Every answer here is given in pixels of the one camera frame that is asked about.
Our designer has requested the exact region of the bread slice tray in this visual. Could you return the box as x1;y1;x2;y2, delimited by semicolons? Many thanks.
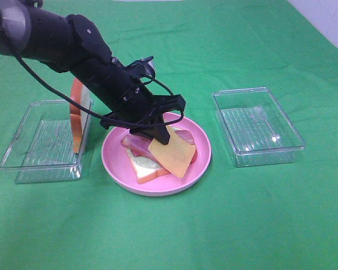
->
69;78;90;154

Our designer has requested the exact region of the green tablecloth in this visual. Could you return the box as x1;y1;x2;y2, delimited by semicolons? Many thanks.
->
0;1;338;269

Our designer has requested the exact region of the pink round plate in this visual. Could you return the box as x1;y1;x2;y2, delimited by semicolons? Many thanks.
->
101;117;211;196

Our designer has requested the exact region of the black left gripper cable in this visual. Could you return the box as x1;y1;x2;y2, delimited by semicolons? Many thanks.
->
15;53;184;126

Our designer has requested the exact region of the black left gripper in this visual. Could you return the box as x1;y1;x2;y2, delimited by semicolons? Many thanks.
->
100;57;185;145

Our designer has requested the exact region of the clear right plastic tray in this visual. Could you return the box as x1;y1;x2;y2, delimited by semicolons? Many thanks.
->
212;87;306;168

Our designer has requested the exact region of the green lettuce leaf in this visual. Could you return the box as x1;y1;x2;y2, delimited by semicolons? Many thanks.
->
134;156;162;169

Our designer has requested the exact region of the yellow cheese slice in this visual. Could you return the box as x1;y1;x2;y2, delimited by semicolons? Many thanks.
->
148;126;196;178

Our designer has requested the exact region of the clear plastic tray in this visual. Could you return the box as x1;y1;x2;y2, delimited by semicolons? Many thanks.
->
0;100;91;183
212;87;306;168

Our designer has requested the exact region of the white bread slice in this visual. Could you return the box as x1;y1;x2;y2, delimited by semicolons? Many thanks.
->
125;140;199;185

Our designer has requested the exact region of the brown bacon strip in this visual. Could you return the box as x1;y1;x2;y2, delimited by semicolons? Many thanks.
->
120;133;168;173

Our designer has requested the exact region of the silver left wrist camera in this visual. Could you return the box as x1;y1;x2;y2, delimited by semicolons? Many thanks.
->
140;56;155;76

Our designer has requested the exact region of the red ham strip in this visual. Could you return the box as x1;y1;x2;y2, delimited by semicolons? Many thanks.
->
174;129;195;145

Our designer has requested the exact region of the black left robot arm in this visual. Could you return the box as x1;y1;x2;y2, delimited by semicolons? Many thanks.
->
0;1;185;145

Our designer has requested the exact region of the clear left plastic tray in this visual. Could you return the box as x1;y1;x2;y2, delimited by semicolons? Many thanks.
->
0;100;91;183

